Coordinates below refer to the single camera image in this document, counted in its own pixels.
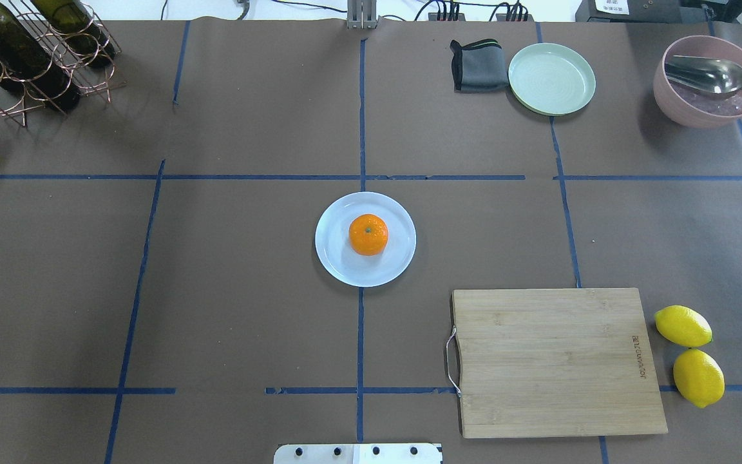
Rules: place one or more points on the orange fruit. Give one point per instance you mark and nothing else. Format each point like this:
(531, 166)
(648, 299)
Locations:
(368, 235)

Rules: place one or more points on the light blue plate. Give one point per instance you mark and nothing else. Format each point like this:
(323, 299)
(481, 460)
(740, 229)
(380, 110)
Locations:
(336, 254)

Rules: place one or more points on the light green plate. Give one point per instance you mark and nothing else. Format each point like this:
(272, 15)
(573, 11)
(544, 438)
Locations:
(551, 79)

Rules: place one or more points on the dark grey folded cloth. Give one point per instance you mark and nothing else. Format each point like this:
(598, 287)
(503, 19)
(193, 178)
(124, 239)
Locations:
(479, 66)

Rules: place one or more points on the bamboo cutting board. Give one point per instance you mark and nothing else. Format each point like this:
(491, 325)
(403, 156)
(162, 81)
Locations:
(550, 363)

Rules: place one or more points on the black computer box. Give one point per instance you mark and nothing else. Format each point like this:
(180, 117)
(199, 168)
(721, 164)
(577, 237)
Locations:
(663, 12)

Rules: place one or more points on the yellow lemon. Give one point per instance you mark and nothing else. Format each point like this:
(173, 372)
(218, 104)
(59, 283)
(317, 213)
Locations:
(683, 326)
(698, 378)

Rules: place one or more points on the pink bowl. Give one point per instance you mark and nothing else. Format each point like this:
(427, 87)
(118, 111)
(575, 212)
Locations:
(690, 107)

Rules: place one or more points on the dark wine bottle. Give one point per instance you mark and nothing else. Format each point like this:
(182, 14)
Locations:
(80, 30)
(27, 61)

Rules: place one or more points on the steel ladle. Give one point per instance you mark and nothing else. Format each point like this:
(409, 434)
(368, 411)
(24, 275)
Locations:
(713, 76)

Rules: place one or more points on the aluminium frame post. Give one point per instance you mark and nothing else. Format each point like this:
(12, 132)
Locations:
(362, 15)

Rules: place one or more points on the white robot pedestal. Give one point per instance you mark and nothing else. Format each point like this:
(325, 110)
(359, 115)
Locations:
(360, 453)

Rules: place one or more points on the copper wire bottle rack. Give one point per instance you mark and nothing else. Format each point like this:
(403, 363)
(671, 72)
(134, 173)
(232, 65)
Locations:
(53, 54)

